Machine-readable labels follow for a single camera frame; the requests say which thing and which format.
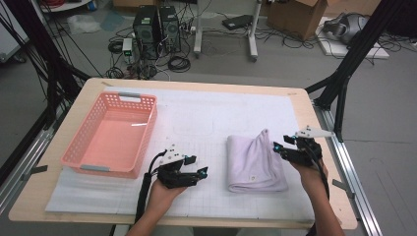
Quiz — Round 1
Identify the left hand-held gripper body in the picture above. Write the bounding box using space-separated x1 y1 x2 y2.
156 144 202 190

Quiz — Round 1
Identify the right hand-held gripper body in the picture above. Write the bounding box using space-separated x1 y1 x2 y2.
280 125 336 167

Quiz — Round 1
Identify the lilac printed towel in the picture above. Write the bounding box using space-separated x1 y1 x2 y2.
226 128 289 194

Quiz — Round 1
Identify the pink plastic basket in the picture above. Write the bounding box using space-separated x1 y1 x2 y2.
59 91 158 179

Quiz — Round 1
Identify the person's left hand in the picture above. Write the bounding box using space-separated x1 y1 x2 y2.
149 179 188 214

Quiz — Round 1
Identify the person's right hand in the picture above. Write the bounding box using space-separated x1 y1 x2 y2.
289 160 329 194

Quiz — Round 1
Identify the grey table clamp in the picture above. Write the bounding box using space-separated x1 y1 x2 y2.
331 178 356 199
21 164 48 181

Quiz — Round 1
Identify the white grid mat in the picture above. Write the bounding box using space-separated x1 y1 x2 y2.
44 86 316 222

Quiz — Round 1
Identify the white floor board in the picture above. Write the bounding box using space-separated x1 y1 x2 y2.
316 16 390 60

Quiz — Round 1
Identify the white metal stand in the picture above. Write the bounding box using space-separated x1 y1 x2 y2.
193 0 264 62

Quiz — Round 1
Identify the open cardboard box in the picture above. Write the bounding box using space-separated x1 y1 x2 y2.
267 0 328 41

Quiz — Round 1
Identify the grey rounded machine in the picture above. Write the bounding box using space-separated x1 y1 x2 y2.
323 12 370 45

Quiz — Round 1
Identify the flat black device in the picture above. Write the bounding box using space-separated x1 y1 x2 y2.
221 14 254 31

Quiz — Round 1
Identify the small white box device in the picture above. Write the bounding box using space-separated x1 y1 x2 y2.
121 37 134 57

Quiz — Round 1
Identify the narrow black computer tower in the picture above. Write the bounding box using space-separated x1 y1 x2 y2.
158 5 182 53

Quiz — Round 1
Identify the wide black computer tower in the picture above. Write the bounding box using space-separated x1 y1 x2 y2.
132 4 161 61

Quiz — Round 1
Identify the clear plastic bag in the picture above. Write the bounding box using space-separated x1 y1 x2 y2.
67 14 102 33

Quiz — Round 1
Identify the aluminium rail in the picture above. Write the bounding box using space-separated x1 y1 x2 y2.
313 102 383 236
0 111 67 214

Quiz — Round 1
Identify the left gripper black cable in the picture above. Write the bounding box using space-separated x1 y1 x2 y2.
135 150 168 224

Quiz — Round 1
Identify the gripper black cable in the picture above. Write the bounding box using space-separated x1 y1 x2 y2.
308 148 330 202
135 150 168 224

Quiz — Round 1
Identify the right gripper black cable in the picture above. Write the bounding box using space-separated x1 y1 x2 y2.
308 148 330 202

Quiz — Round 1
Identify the coiled black cable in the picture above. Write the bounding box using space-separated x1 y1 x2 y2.
167 56 192 73

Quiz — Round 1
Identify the black metal frame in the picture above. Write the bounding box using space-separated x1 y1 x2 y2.
0 0 91 129
304 0 417 143

